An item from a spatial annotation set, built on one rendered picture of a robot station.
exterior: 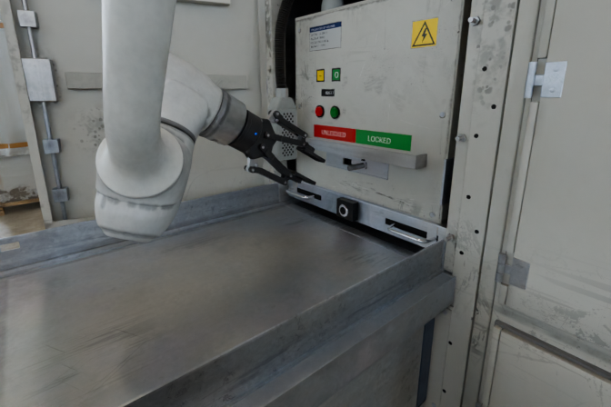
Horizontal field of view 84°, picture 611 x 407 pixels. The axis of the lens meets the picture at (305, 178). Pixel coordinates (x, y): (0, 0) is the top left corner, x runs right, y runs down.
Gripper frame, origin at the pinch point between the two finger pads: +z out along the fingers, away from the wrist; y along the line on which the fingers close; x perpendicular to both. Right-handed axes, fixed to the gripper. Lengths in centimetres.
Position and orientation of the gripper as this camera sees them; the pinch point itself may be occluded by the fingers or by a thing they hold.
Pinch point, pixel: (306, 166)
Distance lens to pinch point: 76.2
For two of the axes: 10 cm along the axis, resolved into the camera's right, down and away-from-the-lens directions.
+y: -3.9, 9.2, -0.9
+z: 6.7, 3.5, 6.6
